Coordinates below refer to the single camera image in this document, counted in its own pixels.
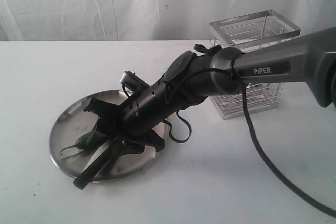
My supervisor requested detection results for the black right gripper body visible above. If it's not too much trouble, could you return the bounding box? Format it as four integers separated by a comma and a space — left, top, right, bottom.
83, 76, 184, 154

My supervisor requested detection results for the black handled knife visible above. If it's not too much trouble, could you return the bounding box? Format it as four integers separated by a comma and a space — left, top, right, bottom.
73, 141, 119, 190

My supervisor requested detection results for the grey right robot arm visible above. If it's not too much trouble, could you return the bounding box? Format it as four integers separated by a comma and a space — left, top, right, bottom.
86, 28, 335, 171

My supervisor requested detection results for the round stainless steel plate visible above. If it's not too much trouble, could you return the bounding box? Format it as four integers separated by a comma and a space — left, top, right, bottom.
49, 90, 161, 183

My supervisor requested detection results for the white backdrop curtain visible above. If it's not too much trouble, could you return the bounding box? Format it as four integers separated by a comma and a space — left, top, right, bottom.
1, 0, 335, 41

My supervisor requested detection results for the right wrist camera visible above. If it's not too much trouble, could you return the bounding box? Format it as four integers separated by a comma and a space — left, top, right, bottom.
119, 71, 150, 94

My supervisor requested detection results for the wire mesh utensil holder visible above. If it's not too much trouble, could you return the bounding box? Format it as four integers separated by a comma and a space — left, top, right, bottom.
209, 9, 301, 113

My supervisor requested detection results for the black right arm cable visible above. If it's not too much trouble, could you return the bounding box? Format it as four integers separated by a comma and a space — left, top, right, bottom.
162, 50, 336, 210

